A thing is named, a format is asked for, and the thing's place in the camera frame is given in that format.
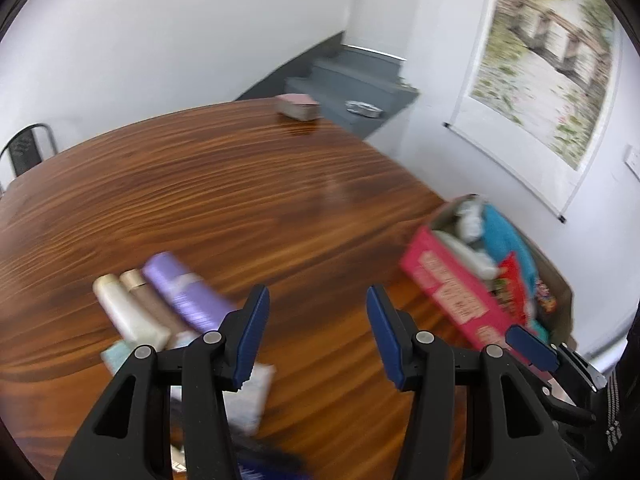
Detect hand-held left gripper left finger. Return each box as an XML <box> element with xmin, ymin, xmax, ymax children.
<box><xmin>54</xmin><ymin>284</ymin><xmax>271</xmax><ymax>480</ymax></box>

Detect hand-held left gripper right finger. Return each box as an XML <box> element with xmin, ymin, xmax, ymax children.
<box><xmin>366</xmin><ymin>285</ymin><xmax>576</xmax><ymax>480</ymax></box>

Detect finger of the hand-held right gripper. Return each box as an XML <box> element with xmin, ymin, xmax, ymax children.
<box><xmin>505</xmin><ymin>325</ymin><xmax>598</xmax><ymax>392</ymax></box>

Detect light blue packet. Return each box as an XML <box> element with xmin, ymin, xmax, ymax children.
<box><xmin>100</xmin><ymin>342</ymin><xmax>277</xmax><ymax>436</ymax></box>

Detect purple tube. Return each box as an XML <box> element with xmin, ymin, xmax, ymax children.
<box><xmin>142</xmin><ymin>252</ymin><xmax>238</xmax><ymax>333</ymax></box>

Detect pink tin box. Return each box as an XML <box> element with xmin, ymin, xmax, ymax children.
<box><xmin>399</xmin><ymin>194</ymin><xmax>576</xmax><ymax>376</ymax></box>

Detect beige tube with gold cap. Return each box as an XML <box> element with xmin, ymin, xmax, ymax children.
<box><xmin>119</xmin><ymin>268</ymin><xmax>201</xmax><ymax>347</ymax></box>

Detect teal drawstring pouch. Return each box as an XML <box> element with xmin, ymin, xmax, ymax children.
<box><xmin>480</xmin><ymin>205</ymin><xmax>551</xmax><ymax>341</ymax></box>

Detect white tube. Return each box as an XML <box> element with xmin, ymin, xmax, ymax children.
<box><xmin>92</xmin><ymin>274</ymin><xmax>171</xmax><ymax>352</ymax></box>

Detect wooden desktop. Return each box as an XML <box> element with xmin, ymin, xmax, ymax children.
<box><xmin>0</xmin><ymin>97</ymin><xmax>506</xmax><ymax>480</ymax></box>

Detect dark striped cloth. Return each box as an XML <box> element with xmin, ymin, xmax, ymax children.
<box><xmin>600</xmin><ymin>340</ymin><xmax>640</xmax><ymax>480</ymax></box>

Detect colourful snack packet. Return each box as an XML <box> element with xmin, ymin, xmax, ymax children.
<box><xmin>532</xmin><ymin>280</ymin><xmax>559</xmax><ymax>317</ymax></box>

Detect dark blue object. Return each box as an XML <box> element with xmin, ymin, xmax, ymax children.
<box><xmin>234</xmin><ymin>435</ymin><xmax>312</xmax><ymax>480</ymax></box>

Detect white tissue ball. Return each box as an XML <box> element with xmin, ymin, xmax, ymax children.
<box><xmin>454</xmin><ymin>196</ymin><xmax>487</xmax><ymax>242</ymax></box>

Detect stack of pink cards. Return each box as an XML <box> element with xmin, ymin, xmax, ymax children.
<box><xmin>276</xmin><ymin>94</ymin><xmax>321</xmax><ymax>122</ymax></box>

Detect grey stairs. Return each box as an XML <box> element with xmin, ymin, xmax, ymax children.
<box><xmin>235</xmin><ymin>30</ymin><xmax>421</xmax><ymax>141</ymax></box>

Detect black metal chair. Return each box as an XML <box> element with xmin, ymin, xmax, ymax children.
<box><xmin>0</xmin><ymin>123</ymin><xmax>57</xmax><ymax>193</ymax></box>

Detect white door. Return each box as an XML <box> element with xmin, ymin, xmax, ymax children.
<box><xmin>345</xmin><ymin>0</ymin><xmax>432</xmax><ymax>61</ymax></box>

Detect landscape wall scroll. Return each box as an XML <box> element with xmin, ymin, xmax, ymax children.
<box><xmin>442</xmin><ymin>0</ymin><xmax>623</xmax><ymax>224</ymax></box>

